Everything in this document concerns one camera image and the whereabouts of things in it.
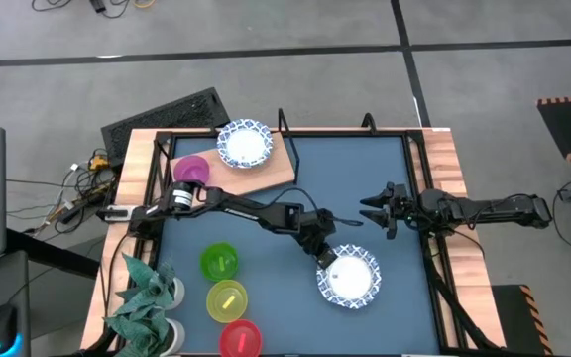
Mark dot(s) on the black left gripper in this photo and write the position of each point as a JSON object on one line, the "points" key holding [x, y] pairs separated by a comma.
{"points": [[322, 248]]}

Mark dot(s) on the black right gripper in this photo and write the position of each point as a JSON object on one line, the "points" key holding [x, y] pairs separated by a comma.
{"points": [[403, 208]]}

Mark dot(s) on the blue patterned paper bowl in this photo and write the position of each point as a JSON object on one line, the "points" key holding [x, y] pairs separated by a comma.
{"points": [[244, 143], [352, 280]]}

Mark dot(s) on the yellow plastic bowl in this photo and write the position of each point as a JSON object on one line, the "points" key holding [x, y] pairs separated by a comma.
{"points": [[226, 301]]}

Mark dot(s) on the green plastic bowl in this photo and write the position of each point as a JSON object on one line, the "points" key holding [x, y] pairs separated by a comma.
{"points": [[219, 261]]}

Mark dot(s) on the purple plastic bowl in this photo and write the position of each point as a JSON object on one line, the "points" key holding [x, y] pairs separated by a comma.
{"points": [[192, 169]]}

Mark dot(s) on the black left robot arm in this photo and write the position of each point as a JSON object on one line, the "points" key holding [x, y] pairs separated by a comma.
{"points": [[246, 210]]}

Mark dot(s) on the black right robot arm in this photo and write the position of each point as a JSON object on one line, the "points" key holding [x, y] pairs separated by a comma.
{"points": [[489, 208]]}

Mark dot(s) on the blue table mat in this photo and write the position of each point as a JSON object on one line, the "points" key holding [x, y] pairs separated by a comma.
{"points": [[285, 302]]}

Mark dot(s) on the wooden cutting board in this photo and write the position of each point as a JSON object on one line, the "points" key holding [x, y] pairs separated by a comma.
{"points": [[265, 176]]}

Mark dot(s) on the red plastic bowl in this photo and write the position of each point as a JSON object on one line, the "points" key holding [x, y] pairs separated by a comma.
{"points": [[240, 339]]}

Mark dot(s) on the white plant pot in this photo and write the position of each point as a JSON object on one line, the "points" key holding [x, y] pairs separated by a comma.
{"points": [[176, 338], [179, 293]]}

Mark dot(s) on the black floor beam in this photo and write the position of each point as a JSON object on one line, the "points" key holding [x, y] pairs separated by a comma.
{"points": [[52, 253]]}

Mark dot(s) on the black glowing computer mouse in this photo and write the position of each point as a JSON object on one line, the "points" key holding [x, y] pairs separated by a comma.
{"points": [[0, 329]]}

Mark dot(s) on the black metal rig frame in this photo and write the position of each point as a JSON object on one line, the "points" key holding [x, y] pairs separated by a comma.
{"points": [[417, 158]]}

